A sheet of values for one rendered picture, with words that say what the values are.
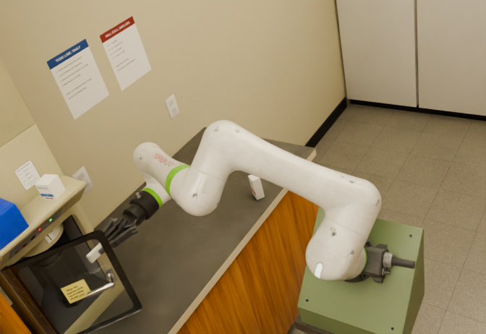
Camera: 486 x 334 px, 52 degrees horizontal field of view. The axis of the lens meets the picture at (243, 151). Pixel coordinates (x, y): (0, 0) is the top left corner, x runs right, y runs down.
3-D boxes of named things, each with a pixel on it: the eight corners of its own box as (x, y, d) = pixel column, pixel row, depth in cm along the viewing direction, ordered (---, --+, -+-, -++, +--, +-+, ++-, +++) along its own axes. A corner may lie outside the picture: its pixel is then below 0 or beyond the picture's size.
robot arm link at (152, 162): (175, 207, 153) (205, 187, 156) (158, 177, 147) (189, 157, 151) (137, 174, 183) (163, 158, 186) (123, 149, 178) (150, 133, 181)
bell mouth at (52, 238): (2, 248, 169) (-6, 236, 166) (43, 214, 179) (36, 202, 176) (32, 264, 159) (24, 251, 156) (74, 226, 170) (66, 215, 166)
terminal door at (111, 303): (59, 345, 171) (3, 267, 149) (143, 308, 176) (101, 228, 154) (59, 347, 171) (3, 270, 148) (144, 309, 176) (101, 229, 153)
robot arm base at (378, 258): (418, 243, 144) (414, 242, 139) (412, 296, 142) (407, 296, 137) (333, 229, 158) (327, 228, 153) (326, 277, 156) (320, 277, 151)
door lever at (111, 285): (87, 288, 163) (84, 283, 161) (115, 276, 164) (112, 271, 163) (89, 300, 158) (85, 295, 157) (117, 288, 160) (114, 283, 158)
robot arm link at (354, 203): (393, 191, 130) (209, 110, 135) (367, 248, 130) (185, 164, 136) (384, 189, 143) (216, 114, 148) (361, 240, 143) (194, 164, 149)
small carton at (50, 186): (43, 199, 152) (34, 184, 149) (53, 189, 156) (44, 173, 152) (56, 200, 150) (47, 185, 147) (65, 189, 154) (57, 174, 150)
